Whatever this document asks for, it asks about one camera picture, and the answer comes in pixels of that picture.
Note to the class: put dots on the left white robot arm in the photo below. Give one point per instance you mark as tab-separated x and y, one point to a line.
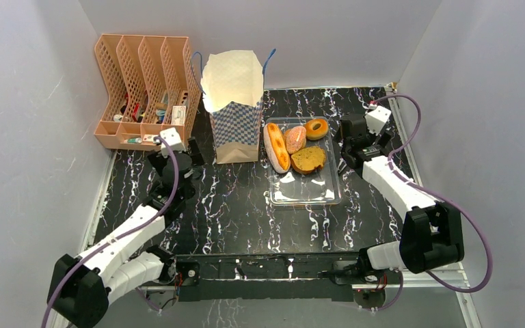
84	286

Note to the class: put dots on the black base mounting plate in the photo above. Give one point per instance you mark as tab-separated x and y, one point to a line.
268	276

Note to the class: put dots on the red small box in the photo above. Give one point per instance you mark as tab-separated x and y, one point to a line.
135	113

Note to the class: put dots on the small white card box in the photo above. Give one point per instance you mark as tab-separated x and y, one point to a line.
150	138

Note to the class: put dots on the peach plastic file organizer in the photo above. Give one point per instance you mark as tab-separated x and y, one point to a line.
154	71

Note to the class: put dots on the green white glue tube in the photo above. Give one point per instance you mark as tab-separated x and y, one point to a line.
136	140

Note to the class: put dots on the fake long baguette roll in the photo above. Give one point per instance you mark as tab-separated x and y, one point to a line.
275	147

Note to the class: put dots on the white stapler box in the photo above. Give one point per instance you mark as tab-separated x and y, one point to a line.
178	115

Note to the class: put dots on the fake crusted bread slice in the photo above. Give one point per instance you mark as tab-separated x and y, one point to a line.
308	160

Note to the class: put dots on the clear plastic tray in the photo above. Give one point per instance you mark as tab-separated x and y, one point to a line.
295	189

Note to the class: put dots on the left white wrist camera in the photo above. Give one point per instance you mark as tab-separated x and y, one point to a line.
169	139

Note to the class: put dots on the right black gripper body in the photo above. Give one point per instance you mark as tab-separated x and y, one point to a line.
351	137

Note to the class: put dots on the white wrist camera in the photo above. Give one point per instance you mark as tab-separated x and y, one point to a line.
169	139
376	118

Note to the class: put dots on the orange fake donut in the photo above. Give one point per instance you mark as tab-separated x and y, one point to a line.
316	129

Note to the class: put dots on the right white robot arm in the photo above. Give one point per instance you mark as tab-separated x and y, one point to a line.
431	236

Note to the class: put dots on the blue checkered paper bag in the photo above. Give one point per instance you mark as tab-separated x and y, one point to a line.
232	84

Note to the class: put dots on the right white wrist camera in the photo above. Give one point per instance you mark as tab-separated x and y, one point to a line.
376	118

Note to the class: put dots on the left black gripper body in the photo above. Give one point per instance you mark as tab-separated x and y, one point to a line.
193	153

